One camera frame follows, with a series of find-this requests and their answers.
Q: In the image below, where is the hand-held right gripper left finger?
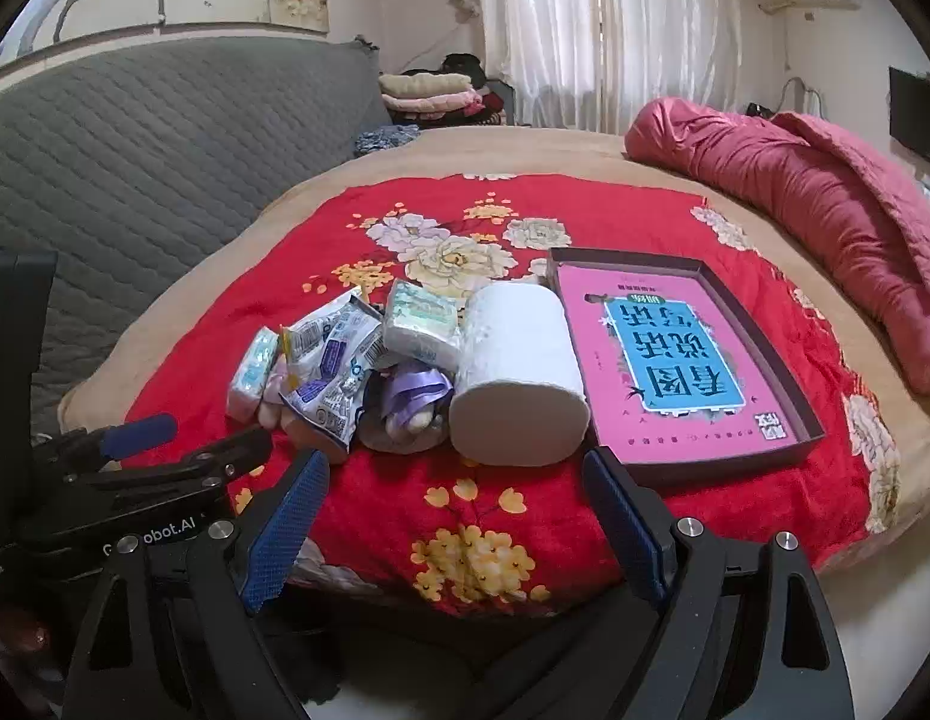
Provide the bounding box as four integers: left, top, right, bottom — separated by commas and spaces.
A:
64, 448, 331, 720

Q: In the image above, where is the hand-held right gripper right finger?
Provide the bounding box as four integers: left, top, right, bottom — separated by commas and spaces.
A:
581, 446, 856, 720

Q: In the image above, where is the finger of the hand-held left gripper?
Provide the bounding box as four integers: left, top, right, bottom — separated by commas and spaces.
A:
34, 414, 178, 477
60, 426, 275, 518

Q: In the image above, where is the small light blue tissue pack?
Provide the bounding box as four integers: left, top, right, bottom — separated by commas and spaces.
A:
226, 326, 282, 421

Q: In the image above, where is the brown shallow box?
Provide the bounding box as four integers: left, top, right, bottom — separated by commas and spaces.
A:
546, 246, 826, 488

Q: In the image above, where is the yellow white small packet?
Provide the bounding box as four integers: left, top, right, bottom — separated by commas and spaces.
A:
264, 324, 308, 402

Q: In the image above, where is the blue white wipes packet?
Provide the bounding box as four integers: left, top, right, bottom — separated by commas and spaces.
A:
277, 289, 391, 458

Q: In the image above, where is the white toilet paper roll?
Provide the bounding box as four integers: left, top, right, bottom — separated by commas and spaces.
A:
448, 281, 590, 467

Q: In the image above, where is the green print tissue pack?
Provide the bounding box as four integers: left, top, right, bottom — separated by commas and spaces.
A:
381, 279, 466, 372

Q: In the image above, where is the red floral blanket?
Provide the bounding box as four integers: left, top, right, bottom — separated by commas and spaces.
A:
124, 172, 905, 620

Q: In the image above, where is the pink picture book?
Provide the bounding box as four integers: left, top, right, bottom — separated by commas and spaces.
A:
559, 264, 800, 466

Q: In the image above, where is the grey quilted headboard cover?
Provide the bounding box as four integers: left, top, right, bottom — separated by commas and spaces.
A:
0, 36, 395, 436

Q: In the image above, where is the blue patterned cloth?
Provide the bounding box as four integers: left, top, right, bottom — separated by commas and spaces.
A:
352, 124, 421, 158

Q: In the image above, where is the beige bed sheet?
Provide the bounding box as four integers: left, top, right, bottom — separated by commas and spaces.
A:
56, 124, 930, 578

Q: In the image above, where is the pink quilt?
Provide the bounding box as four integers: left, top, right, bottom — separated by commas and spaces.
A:
624, 97, 930, 398

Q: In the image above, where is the pile of folded clothes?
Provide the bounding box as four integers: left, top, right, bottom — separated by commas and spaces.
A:
379, 52, 515, 128

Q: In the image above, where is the white curtain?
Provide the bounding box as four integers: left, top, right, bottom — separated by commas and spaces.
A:
472, 0, 743, 136

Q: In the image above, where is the purple ribbon hair tie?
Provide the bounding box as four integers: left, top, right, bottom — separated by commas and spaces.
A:
358, 360, 455, 455

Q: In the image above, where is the black wall television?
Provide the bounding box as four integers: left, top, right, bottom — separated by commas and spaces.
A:
889, 66, 930, 166

